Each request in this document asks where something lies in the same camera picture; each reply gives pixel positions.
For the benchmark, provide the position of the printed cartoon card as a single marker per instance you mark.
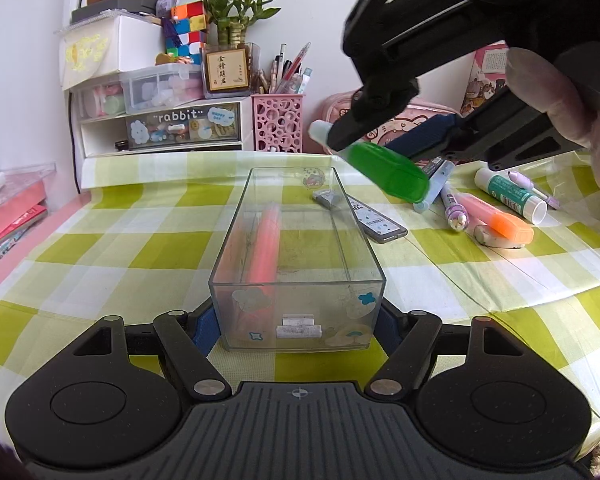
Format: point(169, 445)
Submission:
point(485, 70)

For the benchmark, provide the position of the small grey clip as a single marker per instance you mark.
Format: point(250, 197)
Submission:
point(325, 198)

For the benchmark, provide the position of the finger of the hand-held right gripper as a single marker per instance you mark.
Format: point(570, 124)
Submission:
point(425, 137)
point(365, 115)

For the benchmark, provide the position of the slim purple pen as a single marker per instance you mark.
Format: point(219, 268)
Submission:
point(517, 177)

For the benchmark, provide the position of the orange highlighter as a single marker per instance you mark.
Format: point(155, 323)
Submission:
point(510, 225)

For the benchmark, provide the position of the light blue marker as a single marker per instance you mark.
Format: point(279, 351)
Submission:
point(437, 185)

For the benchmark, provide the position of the white eraser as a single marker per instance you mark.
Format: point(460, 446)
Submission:
point(485, 236)

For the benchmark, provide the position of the white storage box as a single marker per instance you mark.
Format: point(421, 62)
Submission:
point(130, 45)

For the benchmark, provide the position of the clear box of tape rolls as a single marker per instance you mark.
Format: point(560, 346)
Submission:
point(102, 102)

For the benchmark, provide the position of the flat black box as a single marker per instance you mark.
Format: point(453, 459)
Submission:
point(115, 7)

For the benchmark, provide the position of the colourful puzzle cube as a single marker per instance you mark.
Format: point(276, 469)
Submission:
point(187, 25)

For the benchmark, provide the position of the person's right hand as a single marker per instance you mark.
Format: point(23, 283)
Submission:
point(545, 90)

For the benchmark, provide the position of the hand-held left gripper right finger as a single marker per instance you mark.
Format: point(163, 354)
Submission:
point(391, 325)

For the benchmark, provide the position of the stack of red books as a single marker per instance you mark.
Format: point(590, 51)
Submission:
point(10, 215)

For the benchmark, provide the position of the white drawer unit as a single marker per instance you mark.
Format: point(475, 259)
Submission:
point(100, 135)

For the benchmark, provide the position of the bunch of pens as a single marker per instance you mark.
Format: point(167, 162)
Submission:
point(285, 72)

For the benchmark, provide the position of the clear lidded storage box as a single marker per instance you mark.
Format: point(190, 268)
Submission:
point(155, 87)

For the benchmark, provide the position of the green checked tablecloth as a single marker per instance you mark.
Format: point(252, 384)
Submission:
point(105, 250)

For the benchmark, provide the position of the white green glue stick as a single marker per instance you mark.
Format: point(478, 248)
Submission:
point(510, 195)

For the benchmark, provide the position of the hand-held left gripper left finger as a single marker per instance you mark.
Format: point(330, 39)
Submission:
point(206, 332)

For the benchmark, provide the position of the pink perforated pen holder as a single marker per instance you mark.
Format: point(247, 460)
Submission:
point(275, 120)

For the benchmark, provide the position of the bamboo plant in glass vase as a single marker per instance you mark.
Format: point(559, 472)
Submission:
point(230, 67)

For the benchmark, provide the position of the pink pencil case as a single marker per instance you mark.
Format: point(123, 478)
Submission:
point(330, 110)

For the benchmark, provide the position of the green highlighter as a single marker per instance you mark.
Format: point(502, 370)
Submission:
point(390, 172)

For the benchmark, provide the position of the purple pen with silver tip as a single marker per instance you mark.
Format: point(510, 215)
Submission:
point(455, 210)

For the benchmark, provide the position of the clear plastic organizer box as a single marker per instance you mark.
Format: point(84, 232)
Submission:
point(330, 260)

